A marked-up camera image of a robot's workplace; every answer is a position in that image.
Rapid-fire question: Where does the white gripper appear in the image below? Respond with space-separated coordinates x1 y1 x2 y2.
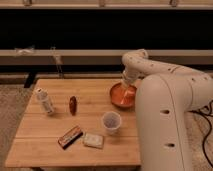
121 72 133 104

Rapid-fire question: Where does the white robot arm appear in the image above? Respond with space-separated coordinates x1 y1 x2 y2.
122 49 213 171

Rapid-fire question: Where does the white plastic bottle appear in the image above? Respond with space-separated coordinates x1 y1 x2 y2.
36 88 55 116

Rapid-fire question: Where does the orange bowl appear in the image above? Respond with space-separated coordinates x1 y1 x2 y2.
110 83 137 108

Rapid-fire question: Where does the clear plastic cup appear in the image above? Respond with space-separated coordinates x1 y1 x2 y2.
102 111 122 135

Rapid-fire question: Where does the white wrapped packet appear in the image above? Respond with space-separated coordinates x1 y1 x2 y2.
83 133 104 149

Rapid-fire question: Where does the wooden table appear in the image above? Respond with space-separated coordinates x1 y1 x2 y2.
5 79 140 168

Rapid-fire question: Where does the brown snack bar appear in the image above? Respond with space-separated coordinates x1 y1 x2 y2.
58 126 83 149

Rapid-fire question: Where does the black cable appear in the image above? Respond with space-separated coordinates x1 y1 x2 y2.
189 99 213 168

